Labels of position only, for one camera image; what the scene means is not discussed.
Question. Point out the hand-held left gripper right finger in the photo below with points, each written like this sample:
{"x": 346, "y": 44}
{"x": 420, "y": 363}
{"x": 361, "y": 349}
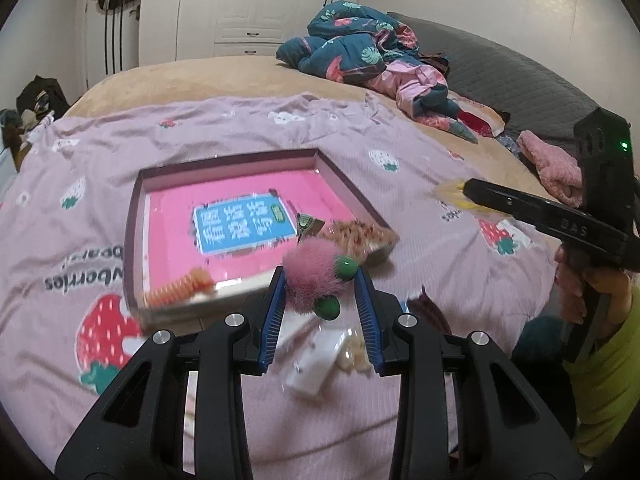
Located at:
{"x": 367, "y": 321}

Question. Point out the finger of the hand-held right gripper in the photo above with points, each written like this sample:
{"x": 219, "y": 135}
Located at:
{"x": 505, "y": 202}

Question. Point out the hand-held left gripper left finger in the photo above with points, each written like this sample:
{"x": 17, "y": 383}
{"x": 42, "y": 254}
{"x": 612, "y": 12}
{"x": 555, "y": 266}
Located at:
{"x": 272, "y": 321}

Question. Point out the yellow hair accessory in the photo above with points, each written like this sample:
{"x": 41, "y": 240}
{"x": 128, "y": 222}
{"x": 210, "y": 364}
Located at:
{"x": 450, "y": 192}

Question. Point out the clear packet with white card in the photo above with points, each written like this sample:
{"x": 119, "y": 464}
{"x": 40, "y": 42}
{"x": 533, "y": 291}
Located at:
{"x": 315, "y": 365}

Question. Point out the shallow pink-lined box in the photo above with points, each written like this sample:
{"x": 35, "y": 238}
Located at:
{"x": 170, "y": 240}

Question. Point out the person's right forearm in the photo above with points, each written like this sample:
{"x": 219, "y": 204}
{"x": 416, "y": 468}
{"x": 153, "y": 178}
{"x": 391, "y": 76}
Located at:
{"x": 610, "y": 385}

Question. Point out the person's right hand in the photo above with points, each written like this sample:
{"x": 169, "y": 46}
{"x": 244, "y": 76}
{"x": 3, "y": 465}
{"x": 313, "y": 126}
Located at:
{"x": 614, "y": 295}

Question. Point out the pink fluffy garment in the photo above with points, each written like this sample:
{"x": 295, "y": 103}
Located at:
{"x": 550, "y": 165}

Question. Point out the dark blue patterned cloth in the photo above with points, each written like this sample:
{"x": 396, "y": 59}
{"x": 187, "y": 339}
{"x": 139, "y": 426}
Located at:
{"x": 507, "y": 145}

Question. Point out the brown leopard hair claw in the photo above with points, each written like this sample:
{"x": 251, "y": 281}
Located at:
{"x": 355, "y": 235}

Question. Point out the tan and red cushion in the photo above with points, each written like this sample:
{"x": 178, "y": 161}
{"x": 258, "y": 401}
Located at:
{"x": 480, "y": 117}

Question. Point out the green metal hair clip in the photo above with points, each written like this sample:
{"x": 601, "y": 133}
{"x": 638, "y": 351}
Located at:
{"x": 306, "y": 225}

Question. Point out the grey quilted headboard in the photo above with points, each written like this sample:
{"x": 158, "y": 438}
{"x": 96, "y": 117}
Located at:
{"x": 500, "y": 75}

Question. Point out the dark teal cloth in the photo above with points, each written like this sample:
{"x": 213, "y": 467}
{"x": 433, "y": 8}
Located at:
{"x": 540, "y": 340}

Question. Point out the dark maroon garment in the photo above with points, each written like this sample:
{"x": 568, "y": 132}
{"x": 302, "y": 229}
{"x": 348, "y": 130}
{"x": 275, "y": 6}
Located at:
{"x": 435, "y": 65}

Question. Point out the dark blue floral quilt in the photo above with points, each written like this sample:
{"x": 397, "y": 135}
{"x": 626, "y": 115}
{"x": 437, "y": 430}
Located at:
{"x": 350, "y": 45}

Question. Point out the pink strawberry printed blanket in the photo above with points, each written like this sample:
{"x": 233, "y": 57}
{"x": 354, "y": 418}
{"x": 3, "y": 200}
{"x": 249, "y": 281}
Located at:
{"x": 100, "y": 170}

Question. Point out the tan bed sheet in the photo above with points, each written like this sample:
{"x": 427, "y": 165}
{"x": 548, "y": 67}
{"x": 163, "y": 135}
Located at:
{"x": 200, "y": 80}

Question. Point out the pile of clothes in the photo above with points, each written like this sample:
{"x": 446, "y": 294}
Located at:
{"x": 25, "y": 130}

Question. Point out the white wardrobe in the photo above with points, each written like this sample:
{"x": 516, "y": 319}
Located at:
{"x": 240, "y": 10}

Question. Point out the black bag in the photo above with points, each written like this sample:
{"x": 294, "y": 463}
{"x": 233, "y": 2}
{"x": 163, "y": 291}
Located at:
{"x": 42, "y": 95}

